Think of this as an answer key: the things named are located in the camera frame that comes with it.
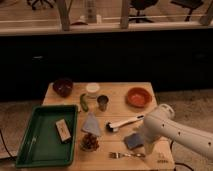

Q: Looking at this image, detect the blue sponge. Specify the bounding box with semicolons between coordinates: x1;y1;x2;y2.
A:
124;133;143;150

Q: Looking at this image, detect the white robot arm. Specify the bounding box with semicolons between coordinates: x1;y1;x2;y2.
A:
139;104;213;160

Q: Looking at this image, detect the small metal cup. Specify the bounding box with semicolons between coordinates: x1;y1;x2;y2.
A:
97;95;109;111

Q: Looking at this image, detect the silver fork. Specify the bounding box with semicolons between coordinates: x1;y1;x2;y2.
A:
109;152;145;159

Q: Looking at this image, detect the black white brush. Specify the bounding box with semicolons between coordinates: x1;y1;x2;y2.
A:
106;115;144;132

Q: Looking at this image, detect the wooden table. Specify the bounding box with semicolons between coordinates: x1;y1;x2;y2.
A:
47;83;175;171

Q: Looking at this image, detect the orange bowl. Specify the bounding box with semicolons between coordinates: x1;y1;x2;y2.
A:
125;87;152;108

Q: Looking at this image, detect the pine cone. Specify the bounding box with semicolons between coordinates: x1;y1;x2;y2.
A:
80;133;99;152

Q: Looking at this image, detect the light blue folded cloth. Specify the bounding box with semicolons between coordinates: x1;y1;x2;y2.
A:
81;113;101;137

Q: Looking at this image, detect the white round lid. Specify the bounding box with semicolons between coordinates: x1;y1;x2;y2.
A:
86;83;100;98

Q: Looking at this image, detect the green cucumber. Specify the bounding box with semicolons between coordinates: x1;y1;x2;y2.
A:
80;94;89;112

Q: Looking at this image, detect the wooden block eraser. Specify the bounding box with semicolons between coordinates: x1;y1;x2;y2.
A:
55;119;71;143

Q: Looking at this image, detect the dark red bowl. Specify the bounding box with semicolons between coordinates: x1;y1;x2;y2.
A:
53;78;73;97

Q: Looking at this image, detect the green plastic tray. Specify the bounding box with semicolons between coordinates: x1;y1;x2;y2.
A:
15;105;78;168

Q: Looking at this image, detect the black cable right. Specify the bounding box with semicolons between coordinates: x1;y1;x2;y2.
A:
169;139;196;171

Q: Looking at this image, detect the black cable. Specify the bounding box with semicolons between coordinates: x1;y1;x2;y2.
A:
0;129;17;162
169;139;196;171

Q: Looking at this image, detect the black cable left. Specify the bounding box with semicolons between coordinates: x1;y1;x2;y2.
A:
0;129;17;162

